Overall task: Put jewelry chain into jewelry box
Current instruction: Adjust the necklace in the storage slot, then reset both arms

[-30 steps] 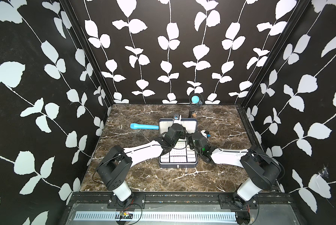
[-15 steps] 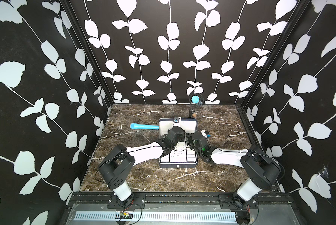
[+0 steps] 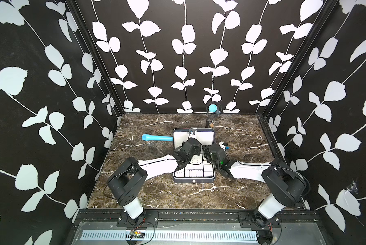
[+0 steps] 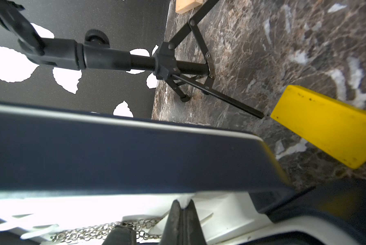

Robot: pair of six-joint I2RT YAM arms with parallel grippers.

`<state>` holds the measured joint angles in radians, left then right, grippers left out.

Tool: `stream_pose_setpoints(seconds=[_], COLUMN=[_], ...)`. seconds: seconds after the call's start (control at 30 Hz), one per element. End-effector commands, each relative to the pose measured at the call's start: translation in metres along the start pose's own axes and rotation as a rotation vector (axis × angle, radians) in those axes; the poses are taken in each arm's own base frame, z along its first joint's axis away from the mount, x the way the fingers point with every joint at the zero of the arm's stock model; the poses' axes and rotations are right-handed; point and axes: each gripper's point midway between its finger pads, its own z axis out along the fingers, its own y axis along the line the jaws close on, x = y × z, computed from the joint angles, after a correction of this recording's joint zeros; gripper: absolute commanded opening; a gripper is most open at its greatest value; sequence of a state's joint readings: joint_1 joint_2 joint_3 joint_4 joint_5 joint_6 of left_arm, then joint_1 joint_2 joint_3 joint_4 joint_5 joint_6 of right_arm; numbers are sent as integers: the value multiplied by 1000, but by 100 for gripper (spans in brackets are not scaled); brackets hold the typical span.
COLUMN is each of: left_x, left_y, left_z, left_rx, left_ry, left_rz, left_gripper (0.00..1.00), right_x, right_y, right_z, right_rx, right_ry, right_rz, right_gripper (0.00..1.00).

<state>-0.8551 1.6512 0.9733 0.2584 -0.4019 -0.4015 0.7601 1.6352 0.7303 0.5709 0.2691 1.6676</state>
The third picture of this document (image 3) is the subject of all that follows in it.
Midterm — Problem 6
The navy jewelry box white lining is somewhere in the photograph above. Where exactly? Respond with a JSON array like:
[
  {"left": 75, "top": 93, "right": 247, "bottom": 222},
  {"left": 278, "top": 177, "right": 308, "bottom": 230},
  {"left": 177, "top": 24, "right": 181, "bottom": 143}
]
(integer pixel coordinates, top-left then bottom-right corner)
[{"left": 172, "top": 128, "right": 215, "bottom": 184}]

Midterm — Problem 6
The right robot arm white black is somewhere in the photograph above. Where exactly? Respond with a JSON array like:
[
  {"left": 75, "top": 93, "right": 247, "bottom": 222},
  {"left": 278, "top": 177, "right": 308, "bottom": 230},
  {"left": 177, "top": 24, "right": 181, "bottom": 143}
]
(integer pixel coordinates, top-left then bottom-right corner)
[{"left": 203, "top": 144, "right": 307, "bottom": 227}]

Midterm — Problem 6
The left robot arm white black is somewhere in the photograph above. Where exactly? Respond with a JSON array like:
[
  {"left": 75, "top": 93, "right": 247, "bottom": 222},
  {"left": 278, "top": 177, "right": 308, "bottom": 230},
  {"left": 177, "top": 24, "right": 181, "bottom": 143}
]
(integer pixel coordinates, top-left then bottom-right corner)
[{"left": 106, "top": 138, "right": 202, "bottom": 223}]

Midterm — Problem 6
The blue microphone on tripod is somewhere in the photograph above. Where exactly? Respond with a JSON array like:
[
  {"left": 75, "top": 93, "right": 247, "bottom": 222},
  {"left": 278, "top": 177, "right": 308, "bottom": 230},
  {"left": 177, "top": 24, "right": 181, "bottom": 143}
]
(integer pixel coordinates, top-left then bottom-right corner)
[{"left": 205, "top": 102, "right": 222, "bottom": 128}]

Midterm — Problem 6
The blue cylindrical tool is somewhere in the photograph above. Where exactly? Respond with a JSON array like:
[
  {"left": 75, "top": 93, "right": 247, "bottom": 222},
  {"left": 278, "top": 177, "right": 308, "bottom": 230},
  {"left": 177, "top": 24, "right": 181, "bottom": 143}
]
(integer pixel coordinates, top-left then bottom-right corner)
[{"left": 141, "top": 134, "right": 173, "bottom": 141}]

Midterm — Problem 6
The small green circuit board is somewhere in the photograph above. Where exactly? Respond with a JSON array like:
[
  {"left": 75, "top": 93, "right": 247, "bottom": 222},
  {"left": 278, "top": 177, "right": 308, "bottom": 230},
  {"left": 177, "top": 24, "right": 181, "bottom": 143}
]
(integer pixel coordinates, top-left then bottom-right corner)
[{"left": 129, "top": 231, "right": 145, "bottom": 240}]

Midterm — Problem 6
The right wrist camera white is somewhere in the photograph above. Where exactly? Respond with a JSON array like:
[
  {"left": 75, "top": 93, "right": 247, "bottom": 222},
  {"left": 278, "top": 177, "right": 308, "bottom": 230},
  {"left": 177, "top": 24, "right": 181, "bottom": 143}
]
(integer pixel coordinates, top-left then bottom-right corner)
[{"left": 218, "top": 141, "right": 230, "bottom": 151}]

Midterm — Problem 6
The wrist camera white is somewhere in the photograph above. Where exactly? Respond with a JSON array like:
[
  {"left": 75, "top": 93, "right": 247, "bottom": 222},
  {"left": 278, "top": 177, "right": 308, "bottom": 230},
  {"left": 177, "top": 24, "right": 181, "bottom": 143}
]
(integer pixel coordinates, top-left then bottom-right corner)
[
  {"left": 188, "top": 128, "right": 197, "bottom": 137},
  {"left": 218, "top": 141, "right": 230, "bottom": 151}
]

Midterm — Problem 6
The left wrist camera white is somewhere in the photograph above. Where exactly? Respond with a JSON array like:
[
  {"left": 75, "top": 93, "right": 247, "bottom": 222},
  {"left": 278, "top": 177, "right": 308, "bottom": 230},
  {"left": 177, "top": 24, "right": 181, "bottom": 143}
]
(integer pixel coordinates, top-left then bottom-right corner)
[{"left": 188, "top": 128, "right": 197, "bottom": 137}]

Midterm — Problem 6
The white perforated cable duct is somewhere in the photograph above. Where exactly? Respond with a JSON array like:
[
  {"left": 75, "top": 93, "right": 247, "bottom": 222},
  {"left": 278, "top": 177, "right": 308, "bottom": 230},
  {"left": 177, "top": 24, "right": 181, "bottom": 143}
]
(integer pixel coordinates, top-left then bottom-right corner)
[{"left": 80, "top": 230, "right": 258, "bottom": 243}]

